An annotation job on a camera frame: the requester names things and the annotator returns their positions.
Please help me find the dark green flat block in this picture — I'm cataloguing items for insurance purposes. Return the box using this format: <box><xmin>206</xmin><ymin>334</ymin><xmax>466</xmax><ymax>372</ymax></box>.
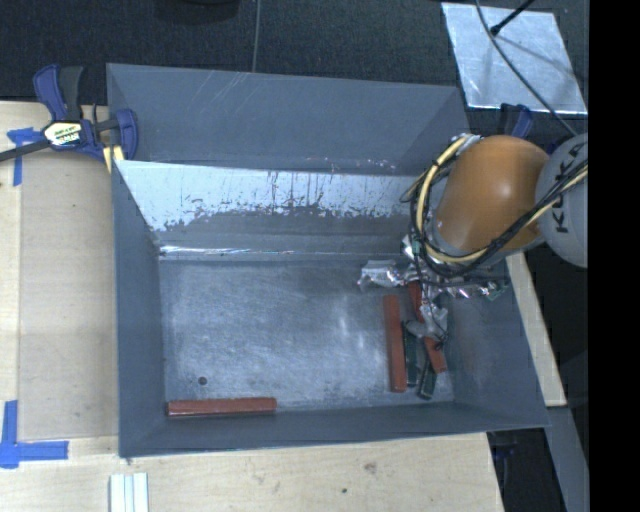
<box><xmin>416</xmin><ymin>363</ymin><xmax>440</xmax><ymax>402</ymax></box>
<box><xmin>402</xmin><ymin>329</ymin><xmax>420</xmax><ymax>388</ymax></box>

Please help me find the grey metal bin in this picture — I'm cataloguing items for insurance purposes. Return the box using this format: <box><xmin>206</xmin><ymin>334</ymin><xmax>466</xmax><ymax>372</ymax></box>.
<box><xmin>105</xmin><ymin>63</ymin><xmax>552</xmax><ymax>459</ymax></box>

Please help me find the pale wood flat board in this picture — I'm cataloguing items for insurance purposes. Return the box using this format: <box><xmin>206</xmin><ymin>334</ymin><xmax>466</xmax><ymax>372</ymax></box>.
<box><xmin>18</xmin><ymin>147</ymin><xmax>120</xmax><ymax>442</ymax></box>

